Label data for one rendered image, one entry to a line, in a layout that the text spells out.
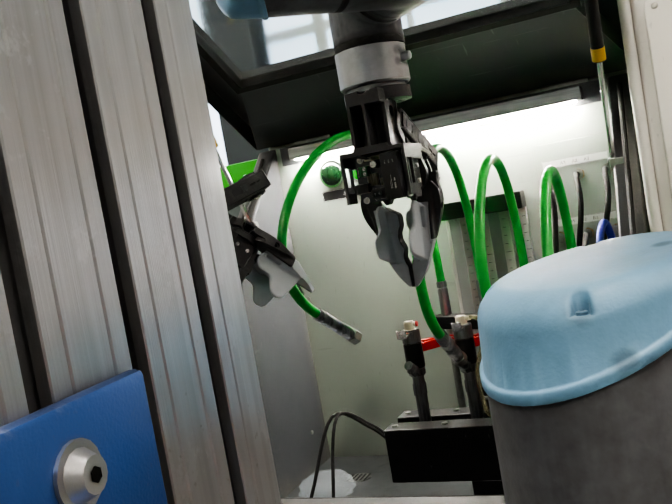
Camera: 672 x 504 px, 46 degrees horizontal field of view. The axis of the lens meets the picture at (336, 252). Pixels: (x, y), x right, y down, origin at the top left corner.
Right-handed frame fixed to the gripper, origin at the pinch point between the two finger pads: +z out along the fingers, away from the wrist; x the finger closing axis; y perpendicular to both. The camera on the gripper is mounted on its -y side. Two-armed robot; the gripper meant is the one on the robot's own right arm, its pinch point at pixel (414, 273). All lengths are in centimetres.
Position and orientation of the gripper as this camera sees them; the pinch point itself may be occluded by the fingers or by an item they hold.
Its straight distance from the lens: 87.9
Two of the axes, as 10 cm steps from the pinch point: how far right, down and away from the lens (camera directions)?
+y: -3.9, 1.2, -9.1
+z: 1.7, 9.8, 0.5
